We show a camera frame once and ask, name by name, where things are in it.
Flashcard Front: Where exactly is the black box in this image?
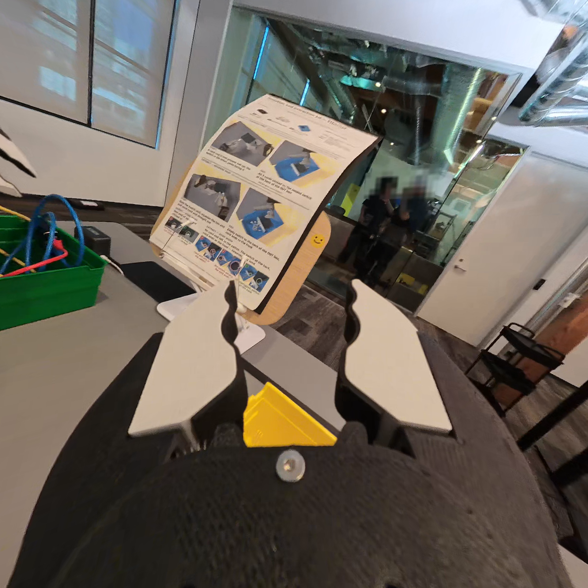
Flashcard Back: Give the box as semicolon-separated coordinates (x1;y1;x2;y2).
74;224;112;266

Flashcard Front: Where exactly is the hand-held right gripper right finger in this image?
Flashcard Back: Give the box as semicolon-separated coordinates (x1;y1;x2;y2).
334;278;454;445

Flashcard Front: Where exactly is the black mat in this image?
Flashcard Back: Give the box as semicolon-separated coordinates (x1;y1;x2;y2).
120;260;199;305

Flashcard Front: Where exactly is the yellow ethernet cable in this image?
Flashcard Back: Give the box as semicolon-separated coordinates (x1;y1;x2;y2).
0;204;29;268

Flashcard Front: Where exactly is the blue ethernet cable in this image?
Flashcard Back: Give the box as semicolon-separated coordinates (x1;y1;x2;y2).
0;193;86;277

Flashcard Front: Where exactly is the yellow plastic bin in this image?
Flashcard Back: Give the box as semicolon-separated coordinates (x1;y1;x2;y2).
242;381;339;448

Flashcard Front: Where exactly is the printed instruction sheet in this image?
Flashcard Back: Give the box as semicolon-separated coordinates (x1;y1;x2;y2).
149;93;383;314

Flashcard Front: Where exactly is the large smooth silver duct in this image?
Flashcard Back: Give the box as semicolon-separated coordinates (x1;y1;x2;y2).
518;0;588;126

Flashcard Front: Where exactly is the white stand base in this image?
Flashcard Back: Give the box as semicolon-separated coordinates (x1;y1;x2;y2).
156;264;268;354

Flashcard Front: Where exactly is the white door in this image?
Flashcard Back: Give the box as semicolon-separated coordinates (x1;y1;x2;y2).
415;146;588;348

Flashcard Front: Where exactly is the window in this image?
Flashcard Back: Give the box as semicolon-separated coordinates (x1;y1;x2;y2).
0;0;179;149

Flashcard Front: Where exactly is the green plastic bin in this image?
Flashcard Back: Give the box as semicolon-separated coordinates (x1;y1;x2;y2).
0;213;107;332

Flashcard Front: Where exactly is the black utility cart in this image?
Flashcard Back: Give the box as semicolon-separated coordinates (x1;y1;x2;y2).
464;322;567;418

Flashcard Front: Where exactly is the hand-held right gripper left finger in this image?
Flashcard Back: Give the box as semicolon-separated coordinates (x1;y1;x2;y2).
128;279;251;445

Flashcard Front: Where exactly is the red ethernet cable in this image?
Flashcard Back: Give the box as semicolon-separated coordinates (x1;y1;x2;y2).
0;238;70;277

